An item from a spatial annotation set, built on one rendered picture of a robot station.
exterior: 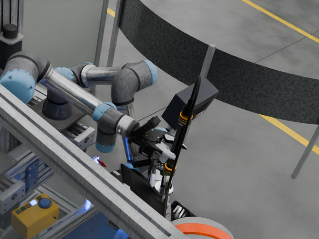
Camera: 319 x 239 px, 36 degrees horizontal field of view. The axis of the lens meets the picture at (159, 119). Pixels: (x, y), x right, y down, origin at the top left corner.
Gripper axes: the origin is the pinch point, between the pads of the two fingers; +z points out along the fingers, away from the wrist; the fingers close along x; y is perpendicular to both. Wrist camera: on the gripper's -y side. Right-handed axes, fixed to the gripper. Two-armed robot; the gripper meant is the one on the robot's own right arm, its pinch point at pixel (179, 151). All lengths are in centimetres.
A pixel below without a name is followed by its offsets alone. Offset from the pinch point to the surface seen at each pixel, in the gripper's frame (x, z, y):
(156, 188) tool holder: 2.2, -3.6, 19.9
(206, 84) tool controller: -84, -23, 26
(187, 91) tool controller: -70, -27, 26
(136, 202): 76, 19, -55
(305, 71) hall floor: -386, -5, 152
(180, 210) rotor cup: 1.7, 7.5, 24.6
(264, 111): -186, -3, 93
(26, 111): 71, -8, -55
